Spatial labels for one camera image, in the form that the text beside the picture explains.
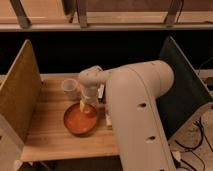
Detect left wooden side panel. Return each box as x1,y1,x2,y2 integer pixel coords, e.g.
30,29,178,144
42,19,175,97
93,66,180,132
0,40,42,171

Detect clear plastic cup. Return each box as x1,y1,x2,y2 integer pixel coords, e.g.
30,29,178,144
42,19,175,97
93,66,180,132
61,79,79,100

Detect black floor cables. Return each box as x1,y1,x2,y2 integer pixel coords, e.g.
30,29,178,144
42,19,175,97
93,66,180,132
171,116,213,171

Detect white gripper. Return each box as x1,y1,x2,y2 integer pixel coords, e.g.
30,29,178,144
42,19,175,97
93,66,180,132
79,86,98,112

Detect right dark side panel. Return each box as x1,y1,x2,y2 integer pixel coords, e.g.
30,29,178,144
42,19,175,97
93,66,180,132
157,36,213,141

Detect red white snack packet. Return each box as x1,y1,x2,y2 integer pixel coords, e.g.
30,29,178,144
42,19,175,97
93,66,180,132
98,84,105,100

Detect orange ceramic bowl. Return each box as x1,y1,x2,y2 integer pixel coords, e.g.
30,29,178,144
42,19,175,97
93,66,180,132
63,103,98,136

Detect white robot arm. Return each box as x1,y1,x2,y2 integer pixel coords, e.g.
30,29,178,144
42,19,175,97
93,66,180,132
78,60,176,171

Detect wooden shelf frame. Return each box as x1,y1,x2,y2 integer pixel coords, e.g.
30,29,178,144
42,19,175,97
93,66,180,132
0,0,213,32

